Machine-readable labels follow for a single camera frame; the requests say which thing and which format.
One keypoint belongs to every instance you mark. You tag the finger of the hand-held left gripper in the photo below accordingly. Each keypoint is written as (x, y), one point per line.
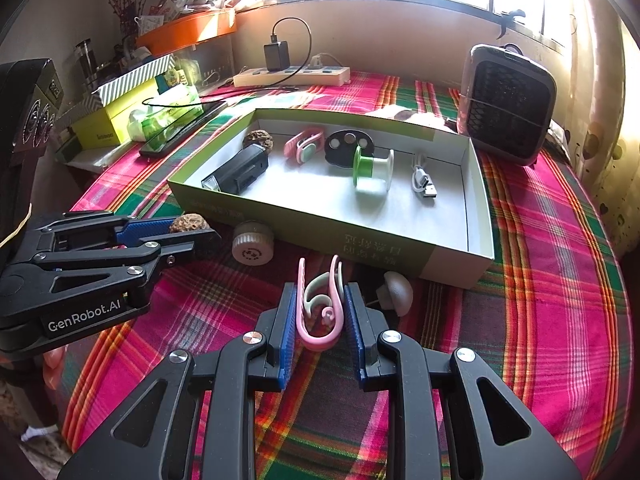
(142, 232)
(200, 245)

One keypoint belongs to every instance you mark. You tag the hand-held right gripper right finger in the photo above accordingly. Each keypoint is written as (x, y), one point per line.
(356, 340)

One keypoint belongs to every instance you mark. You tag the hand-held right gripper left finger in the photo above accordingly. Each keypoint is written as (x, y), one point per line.
(287, 340)

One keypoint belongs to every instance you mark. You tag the pink and grey ear hook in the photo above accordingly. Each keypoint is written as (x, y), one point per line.
(307, 335)

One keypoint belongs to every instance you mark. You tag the brown walnut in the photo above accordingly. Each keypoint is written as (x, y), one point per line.
(190, 222)
(257, 140)

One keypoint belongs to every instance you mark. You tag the black bike light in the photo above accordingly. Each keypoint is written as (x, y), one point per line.
(240, 170)

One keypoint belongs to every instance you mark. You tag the green cardboard box tray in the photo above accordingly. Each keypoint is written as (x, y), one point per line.
(325, 205)

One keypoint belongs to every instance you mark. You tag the black disc with holes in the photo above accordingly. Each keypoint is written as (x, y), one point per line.
(337, 155)

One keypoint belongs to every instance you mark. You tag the green and white spool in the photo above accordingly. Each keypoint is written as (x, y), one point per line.
(375, 170)

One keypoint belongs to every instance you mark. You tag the white round cap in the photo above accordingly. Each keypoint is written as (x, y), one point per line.
(252, 247)

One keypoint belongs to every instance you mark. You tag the grey mushroom-shaped knob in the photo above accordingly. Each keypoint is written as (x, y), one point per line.
(397, 292)

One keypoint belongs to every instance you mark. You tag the glass jar with black lid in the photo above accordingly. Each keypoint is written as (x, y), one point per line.
(86, 65)

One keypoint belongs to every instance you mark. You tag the yellow-green box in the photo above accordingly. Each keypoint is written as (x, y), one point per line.
(100, 130)

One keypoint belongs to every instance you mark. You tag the white flat board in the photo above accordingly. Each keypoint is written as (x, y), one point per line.
(95, 160)

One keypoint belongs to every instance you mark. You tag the green wet wipes pack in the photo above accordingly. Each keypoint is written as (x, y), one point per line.
(150, 120)

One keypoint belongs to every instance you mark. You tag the grey striped box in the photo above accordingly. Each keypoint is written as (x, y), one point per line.
(135, 80)

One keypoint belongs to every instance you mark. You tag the black smartphone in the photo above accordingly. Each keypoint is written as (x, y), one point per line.
(202, 116)

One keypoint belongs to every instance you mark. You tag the orange tray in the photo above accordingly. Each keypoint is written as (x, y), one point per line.
(190, 30)

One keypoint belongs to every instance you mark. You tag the plaid tablecloth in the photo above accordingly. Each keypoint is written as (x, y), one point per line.
(525, 260)

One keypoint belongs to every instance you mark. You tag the white power strip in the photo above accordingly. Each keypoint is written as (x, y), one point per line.
(300, 78)

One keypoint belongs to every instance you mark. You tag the black charger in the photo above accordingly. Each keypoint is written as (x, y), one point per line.
(276, 57)

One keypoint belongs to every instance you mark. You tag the white power plug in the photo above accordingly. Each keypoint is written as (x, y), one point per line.
(322, 61)

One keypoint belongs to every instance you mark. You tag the small grey heater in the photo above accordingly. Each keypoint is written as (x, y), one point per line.
(505, 105)

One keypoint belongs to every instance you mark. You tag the heart print curtain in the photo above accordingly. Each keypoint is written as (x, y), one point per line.
(600, 135)

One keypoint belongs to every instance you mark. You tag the black window latch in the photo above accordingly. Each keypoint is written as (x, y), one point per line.
(505, 22)

